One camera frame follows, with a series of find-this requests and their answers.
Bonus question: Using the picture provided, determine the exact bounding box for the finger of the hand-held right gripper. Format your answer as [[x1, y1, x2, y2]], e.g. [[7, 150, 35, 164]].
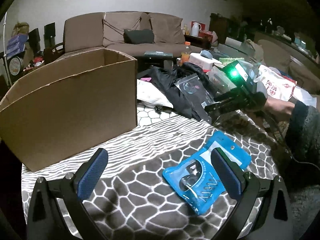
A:
[[214, 90, 243, 103], [204, 100, 245, 112]]

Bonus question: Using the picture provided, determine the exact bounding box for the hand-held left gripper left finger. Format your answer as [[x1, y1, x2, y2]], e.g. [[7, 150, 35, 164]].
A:
[[26, 148, 110, 240]]

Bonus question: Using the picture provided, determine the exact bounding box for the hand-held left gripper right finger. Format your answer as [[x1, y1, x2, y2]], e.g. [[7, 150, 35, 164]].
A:
[[210, 148, 293, 240]]

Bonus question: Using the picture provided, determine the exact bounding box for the blue zip pouch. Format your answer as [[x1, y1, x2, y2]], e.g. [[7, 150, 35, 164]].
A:
[[162, 130, 252, 215]]

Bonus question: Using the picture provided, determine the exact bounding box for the brown cardboard box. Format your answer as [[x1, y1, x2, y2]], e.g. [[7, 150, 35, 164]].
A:
[[0, 48, 138, 172]]

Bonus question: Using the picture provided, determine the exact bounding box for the person's right forearm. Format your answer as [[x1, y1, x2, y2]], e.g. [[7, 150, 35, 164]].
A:
[[285, 100, 320, 188]]

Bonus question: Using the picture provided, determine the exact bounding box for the person's right hand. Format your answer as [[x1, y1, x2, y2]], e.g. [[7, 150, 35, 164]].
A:
[[265, 97, 297, 120]]

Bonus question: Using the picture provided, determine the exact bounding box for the clear plastic box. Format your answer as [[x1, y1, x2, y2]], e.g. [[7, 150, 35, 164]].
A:
[[207, 66, 232, 93]]

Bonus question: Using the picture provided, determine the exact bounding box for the clear storage bin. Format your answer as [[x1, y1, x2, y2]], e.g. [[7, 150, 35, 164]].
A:
[[217, 37, 255, 60]]

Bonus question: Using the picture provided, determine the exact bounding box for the clear zip bag dark item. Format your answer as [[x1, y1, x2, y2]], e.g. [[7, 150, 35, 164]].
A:
[[174, 74, 215, 120]]

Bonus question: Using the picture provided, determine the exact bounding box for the red white snack bag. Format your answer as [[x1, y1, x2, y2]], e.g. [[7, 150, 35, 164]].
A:
[[255, 65, 297, 100]]

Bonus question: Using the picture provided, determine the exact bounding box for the beige armchair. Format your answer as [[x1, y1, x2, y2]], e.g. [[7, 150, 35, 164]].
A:
[[257, 39, 320, 93]]

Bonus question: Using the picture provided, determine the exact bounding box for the white tissue box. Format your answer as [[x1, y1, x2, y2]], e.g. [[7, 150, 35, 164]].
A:
[[189, 52, 222, 72]]

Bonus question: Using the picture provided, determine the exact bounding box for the black cloth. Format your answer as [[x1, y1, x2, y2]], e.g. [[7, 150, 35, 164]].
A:
[[150, 62, 218, 122]]

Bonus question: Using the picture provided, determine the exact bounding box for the dark wooden cabinet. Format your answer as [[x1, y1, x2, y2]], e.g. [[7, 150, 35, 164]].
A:
[[209, 14, 253, 43]]

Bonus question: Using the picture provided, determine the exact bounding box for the dark wooden side table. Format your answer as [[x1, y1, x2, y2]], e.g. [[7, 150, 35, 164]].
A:
[[185, 35, 213, 49]]

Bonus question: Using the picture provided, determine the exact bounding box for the orange drink bottle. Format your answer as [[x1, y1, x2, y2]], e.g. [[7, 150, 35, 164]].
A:
[[180, 42, 192, 64]]

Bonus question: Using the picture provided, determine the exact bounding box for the red box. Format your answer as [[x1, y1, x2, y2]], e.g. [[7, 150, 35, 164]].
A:
[[200, 23, 213, 37]]

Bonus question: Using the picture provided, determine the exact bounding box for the white plastic bag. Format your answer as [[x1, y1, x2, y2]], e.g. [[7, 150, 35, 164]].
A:
[[287, 85, 318, 105]]

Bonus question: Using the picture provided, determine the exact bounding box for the purple makeup sponge packet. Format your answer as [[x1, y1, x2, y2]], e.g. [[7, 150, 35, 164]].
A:
[[137, 81, 173, 107]]

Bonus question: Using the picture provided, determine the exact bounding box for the dark green box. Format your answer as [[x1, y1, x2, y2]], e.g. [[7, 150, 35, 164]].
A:
[[144, 51, 173, 57]]

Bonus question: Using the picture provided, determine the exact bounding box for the beige sofa cushion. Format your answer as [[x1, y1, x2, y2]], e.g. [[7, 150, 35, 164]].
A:
[[102, 14, 142, 48], [149, 13, 185, 44]]

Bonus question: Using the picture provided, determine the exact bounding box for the dark grey cushion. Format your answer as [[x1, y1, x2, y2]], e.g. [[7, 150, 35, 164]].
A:
[[124, 29, 154, 44]]

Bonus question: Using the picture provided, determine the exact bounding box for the round metal tin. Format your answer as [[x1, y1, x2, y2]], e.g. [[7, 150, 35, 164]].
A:
[[9, 56, 24, 75]]

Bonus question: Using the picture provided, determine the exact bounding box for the brown fabric sofa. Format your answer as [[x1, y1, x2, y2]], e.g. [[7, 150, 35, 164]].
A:
[[54, 11, 203, 60]]

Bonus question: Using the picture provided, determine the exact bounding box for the black speaker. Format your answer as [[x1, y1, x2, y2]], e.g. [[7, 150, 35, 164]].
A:
[[44, 22, 56, 48], [28, 28, 40, 50]]

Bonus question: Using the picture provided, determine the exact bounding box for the stack of blue boxes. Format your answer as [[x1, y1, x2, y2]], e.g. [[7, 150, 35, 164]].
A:
[[6, 34, 28, 55]]

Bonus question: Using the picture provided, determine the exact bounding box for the white pole stand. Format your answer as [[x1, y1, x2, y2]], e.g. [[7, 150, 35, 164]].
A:
[[2, 12, 12, 85]]

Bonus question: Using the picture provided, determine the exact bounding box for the tan bag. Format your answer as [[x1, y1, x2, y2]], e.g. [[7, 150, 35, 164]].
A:
[[12, 22, 29, 37]]

